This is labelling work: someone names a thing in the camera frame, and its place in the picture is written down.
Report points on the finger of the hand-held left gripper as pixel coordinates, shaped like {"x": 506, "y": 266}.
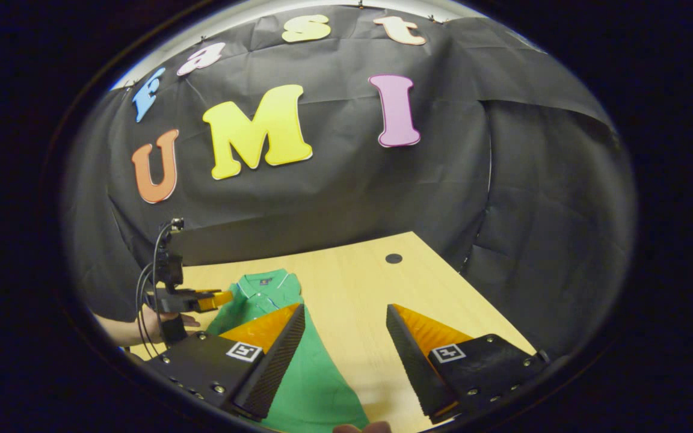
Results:
{"x": 214, "y": 299}

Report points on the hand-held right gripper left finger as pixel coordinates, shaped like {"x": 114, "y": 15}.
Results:
{"x": 271, "y": 361}

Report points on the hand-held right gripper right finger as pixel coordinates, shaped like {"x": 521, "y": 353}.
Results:
{"x": 412, "y": 361}

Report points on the green T-shirt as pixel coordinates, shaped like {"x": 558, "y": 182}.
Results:
{"x": 316, "y": 385}

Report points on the black backdrop cloth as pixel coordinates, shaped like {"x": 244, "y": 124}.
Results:
{"x": 352, "y": 198}

